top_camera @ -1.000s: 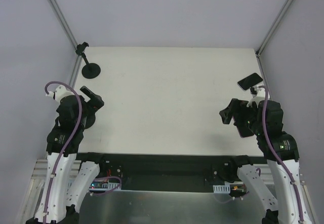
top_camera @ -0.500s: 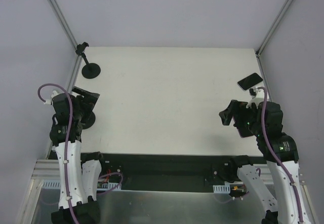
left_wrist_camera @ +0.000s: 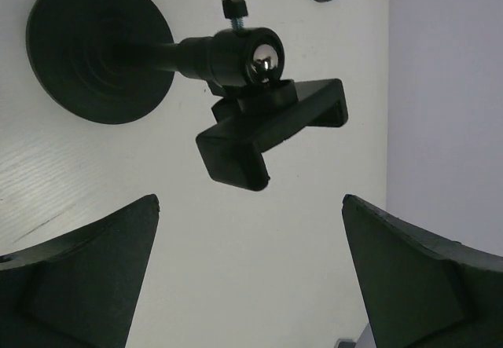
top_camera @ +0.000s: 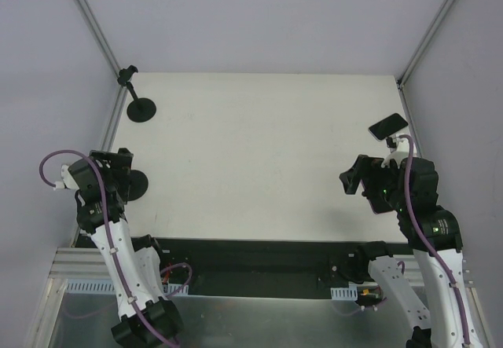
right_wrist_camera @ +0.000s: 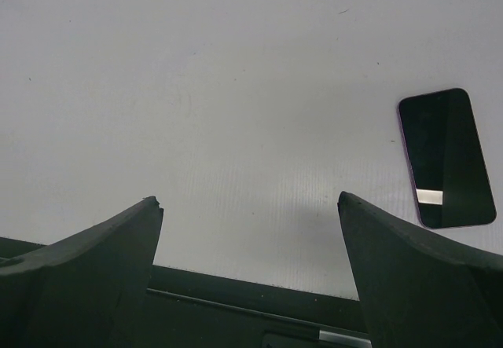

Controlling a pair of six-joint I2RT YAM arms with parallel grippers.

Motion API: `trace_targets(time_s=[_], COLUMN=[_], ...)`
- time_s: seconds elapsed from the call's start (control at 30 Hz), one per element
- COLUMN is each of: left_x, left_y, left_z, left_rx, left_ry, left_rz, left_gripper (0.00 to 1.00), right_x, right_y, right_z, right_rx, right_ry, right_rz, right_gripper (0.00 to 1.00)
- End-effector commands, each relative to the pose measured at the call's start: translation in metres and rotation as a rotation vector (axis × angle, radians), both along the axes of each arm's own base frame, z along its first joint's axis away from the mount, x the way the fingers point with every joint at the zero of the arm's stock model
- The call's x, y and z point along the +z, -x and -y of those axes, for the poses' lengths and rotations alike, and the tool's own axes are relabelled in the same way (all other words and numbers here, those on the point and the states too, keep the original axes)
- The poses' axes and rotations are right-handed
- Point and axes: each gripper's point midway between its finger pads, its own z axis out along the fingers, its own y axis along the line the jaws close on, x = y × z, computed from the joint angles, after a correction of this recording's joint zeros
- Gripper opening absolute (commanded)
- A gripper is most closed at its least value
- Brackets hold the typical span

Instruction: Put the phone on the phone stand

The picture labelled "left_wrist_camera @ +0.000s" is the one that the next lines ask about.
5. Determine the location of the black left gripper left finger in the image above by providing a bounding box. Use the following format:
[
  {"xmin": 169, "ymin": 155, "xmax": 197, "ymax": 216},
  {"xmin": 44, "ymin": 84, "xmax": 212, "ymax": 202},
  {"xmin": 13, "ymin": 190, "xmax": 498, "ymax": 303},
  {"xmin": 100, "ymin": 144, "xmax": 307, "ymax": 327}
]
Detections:
[{"xmin": 1, "ymin": 195, "xmax": 160, "ymax": 347}]

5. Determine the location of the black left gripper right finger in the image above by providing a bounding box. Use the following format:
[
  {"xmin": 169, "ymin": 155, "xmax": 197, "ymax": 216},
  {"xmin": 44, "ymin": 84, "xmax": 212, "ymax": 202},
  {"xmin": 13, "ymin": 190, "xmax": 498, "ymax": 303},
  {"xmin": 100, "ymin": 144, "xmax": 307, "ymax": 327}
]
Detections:
[{"xmin": 342, "ymin": 195, "xmax": 502, "ymax": 347}]

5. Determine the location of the black phone stand round base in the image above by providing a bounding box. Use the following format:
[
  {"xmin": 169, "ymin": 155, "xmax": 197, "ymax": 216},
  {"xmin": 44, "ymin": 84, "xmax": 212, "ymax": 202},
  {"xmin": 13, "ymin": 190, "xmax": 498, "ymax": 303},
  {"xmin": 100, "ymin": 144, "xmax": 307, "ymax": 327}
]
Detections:
[{"xmin": 26, "ymin": 0, "xmax": 349, "ymax": 192}]

